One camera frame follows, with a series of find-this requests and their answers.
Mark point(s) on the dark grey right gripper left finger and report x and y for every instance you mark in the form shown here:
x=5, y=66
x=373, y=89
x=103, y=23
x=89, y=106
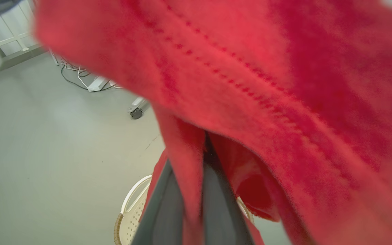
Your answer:
x=163, y=217

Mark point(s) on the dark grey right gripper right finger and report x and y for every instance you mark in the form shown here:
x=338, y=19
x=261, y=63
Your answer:
x=219, y=211

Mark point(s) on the red fleece garment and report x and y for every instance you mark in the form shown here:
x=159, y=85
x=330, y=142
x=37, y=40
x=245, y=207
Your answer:
x=250, y=68

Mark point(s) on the cream laundry basket brown rim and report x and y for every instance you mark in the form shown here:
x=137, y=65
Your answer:
x=129, y=221

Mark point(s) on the grey caster wheel leg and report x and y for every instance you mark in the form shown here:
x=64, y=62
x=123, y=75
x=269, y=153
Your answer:
x=136, y=110

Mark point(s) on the white slatted frame panel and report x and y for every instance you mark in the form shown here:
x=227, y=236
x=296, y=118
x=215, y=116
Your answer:
x=12, y=30

